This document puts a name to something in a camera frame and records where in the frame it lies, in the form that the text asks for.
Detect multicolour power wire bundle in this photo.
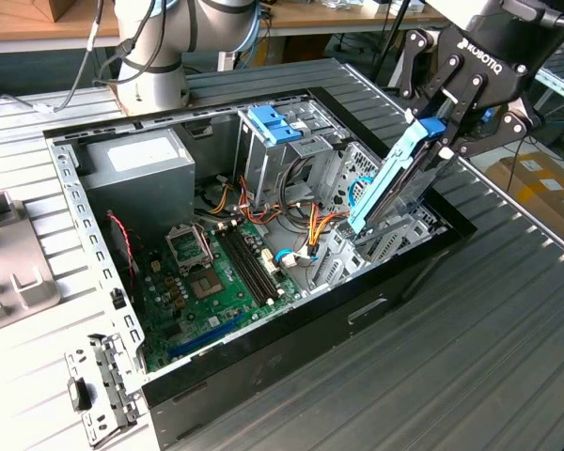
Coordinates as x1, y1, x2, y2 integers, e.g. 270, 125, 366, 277
201, 173, 321, 229

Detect grey power supply unit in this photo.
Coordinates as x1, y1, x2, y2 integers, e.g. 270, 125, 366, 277
77, 127, 196, 241

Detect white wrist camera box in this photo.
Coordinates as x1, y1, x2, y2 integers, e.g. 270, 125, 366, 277
425, 0, 504, 29

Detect grey parts rack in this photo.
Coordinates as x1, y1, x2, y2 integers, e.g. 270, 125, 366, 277
0, 190, 61, 337

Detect white rectangular device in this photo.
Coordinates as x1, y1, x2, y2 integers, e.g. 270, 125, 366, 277
217, 49, 240, 72

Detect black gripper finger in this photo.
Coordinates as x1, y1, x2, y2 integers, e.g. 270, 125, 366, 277
400, 28, 465, 120
425, 72, 545, 174

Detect light blue robot cable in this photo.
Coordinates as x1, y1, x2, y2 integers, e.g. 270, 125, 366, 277
242, 0, 272, 62

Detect perforated metal disk bay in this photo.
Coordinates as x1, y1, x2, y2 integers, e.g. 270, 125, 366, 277
305, 140, 452, 295

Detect black tripod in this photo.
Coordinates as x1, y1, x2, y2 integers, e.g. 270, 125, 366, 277
333, 0, 415, 88

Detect black plastic latch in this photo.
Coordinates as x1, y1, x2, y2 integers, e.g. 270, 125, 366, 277
68, 378, 94, 412

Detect CPU socket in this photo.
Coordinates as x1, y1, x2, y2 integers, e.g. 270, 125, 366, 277
187, 268, 227, 302

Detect orange power wire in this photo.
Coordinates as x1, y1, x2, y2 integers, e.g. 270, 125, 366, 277
305, 204, 354, 259

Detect brown cardboard box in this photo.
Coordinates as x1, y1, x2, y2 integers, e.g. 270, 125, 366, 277
486, 152, 564, 241

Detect blue expansion slot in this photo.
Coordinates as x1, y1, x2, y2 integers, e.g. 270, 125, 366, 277
167, 312, 248, 358

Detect brown wooden box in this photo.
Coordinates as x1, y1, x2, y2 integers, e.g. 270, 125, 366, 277
49, 0, 82, 23

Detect wooden desk white frame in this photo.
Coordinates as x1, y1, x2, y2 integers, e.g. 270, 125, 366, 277
0, 0, 452, 86

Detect hard disk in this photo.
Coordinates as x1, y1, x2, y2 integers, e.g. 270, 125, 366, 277
346, 116, 452, 236

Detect blue plastic drive latch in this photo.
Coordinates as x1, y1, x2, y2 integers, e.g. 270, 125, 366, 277
247, 105, 311, 146

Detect black RAM slot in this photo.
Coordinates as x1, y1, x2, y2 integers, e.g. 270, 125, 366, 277
224, 229, 273, 306
229, 227, 277, 304
217, 230, 267, 309
235, 226, 282, 303

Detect thin locking lever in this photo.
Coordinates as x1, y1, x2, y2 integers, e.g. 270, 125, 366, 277
197, 224, 216, 263

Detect small white box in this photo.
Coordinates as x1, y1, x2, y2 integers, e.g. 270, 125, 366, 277
373, 0, 427, 15

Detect black case fan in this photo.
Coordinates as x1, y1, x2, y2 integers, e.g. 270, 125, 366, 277
105, 210, 145, 302

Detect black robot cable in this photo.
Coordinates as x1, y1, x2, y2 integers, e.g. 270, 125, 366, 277
92, 0, 170, 90

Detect long blue data wire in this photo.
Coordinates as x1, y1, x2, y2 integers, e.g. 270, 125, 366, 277
347, 175, 378, 210

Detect short blue data wire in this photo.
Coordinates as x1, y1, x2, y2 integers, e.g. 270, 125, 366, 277
274, 247, 319, 270

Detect green motherboard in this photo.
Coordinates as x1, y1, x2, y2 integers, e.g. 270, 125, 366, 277
138, 220, 302, 372

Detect metal socket cover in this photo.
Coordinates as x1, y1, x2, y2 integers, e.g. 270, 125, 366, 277
164, 224, 215, 274

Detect cable with silver connector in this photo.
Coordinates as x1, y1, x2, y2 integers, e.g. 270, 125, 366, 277
0, 0, 105, 115

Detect metal card retention bracket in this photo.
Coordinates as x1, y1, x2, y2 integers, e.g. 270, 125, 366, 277
64, 332, 147, 447

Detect white board connector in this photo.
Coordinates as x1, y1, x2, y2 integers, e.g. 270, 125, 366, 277
260, 248, 281, 277

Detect metal optical drive cage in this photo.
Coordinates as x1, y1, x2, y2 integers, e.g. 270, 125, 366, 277
234, 99, 353, 210

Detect black open PC case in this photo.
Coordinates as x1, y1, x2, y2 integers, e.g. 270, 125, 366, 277
41, 87, 478, 450

